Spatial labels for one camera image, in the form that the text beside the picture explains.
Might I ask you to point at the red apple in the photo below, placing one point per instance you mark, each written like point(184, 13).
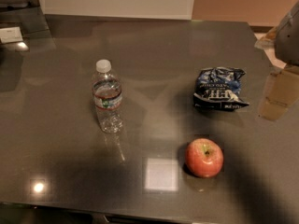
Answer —
point(203, 158)

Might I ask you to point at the blue chip bag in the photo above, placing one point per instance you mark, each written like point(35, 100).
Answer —
point(219, 88)

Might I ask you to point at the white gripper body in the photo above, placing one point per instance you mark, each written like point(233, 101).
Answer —
point(288, 37)

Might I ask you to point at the white card on counter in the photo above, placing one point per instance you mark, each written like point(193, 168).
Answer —
point(10, 35)

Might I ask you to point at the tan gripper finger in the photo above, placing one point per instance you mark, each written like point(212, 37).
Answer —
point(281, 91)

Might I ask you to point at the clear plastic water bottle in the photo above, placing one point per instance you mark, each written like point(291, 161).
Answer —
point(107, 97)

